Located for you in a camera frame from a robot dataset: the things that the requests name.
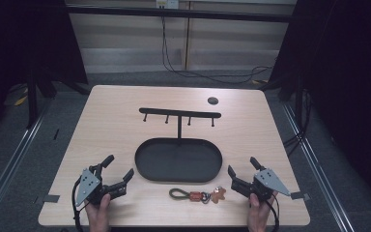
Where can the black round table grommet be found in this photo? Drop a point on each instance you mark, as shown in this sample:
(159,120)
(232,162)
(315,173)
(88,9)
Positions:
(213,100)

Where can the black curtain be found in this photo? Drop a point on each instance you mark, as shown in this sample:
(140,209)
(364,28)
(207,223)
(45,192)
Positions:
(351,80)
(19,38)

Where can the person's left hand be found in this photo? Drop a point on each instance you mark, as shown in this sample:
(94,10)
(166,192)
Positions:
(99,216)

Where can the yellow floor tape strip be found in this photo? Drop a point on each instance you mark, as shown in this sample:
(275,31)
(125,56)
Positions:
(21,101)

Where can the grey tape piece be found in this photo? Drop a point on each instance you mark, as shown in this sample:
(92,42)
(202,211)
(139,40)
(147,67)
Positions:
(51,198)
(299,195)

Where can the black key rack with tray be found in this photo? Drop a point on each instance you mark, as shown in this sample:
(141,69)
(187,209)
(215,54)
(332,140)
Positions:
(178,161)

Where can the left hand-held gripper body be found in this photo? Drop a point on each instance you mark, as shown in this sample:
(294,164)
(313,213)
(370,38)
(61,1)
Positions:
(88,187)

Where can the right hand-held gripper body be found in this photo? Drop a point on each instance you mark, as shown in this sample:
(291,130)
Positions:
(269,182)

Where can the dark metal stand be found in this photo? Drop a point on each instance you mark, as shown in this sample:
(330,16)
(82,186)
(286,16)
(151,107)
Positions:
(32,100)
(299,106)

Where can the black floor tape strip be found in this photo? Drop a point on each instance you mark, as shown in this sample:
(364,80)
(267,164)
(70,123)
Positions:
(56,134)

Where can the person's right hand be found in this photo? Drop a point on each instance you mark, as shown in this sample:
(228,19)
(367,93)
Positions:
(258,216)

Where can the white wall socket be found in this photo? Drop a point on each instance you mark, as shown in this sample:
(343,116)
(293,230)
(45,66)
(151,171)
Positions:
(166,3)

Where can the aluminium floor rail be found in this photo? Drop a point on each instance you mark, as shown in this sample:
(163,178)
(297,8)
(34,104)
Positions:
(319,180)
(9,167)

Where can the black horizontal bar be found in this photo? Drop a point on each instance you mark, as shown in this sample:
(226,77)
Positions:
(206,14)

